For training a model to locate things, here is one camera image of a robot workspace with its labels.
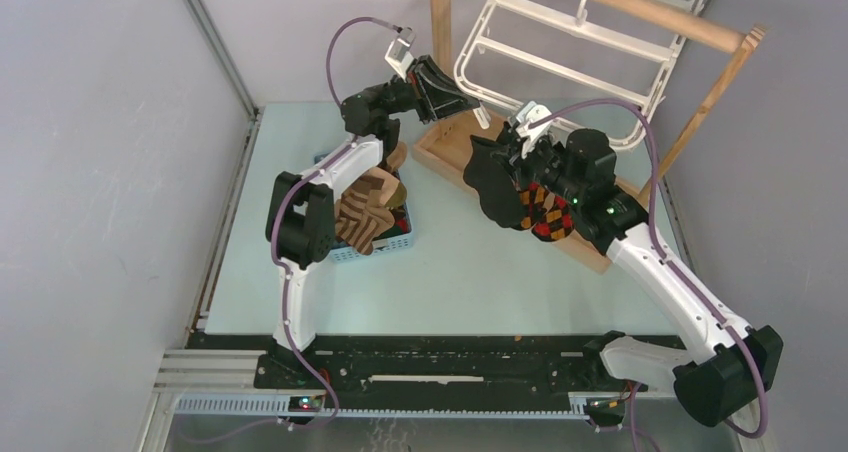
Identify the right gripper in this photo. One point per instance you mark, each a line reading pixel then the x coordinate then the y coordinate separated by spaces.
pixel 523 162

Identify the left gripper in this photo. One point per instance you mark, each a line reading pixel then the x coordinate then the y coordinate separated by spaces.
pixel 436 95

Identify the red black argyle sock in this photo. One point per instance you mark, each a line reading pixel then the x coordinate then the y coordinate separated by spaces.
pixel 551 220

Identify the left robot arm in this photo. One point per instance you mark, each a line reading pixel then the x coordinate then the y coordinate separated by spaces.
pixel 300 226

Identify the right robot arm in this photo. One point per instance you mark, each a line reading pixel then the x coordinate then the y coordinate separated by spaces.
pixel 724 363

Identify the wooden hanger stand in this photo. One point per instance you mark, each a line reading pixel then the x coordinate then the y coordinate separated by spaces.
pixel 446 149

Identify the white plastic clip hanger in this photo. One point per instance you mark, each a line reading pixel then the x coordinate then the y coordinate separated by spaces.
pixel 559 52

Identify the pile of socks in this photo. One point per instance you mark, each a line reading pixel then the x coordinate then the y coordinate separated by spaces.
pixel 364 210

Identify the light blue perforated basket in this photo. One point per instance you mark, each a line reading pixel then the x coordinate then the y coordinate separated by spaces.
pixel 397 237

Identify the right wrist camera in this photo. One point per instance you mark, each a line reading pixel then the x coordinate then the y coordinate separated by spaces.
pixel 528 125

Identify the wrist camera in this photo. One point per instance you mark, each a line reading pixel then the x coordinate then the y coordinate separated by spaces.
pixel 398 55
pixel 528 125

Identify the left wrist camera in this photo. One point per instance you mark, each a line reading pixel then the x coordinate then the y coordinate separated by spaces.
pixel 398 55

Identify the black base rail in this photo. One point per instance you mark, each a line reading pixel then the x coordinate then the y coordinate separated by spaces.
pixel 441 374

